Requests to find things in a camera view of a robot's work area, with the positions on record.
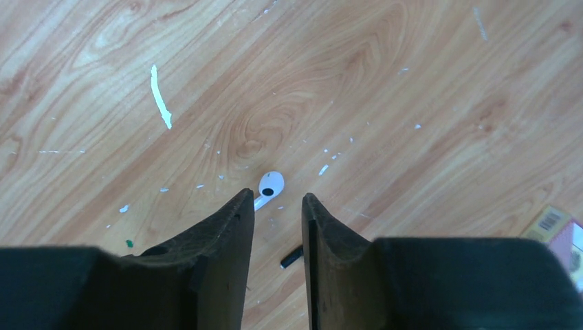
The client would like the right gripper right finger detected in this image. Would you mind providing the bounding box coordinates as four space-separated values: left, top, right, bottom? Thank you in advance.
301 193 582 329

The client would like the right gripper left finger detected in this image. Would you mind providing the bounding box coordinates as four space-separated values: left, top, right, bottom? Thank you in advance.
1 188 254 329

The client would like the white earbud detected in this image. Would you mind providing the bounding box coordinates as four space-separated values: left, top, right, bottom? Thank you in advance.
254 171 285 211

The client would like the white plastic scrap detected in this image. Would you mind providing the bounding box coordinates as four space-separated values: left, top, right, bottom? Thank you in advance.
151 65 173 130

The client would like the pink card box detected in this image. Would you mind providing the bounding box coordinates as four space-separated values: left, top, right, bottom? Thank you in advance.
520 205 582 294

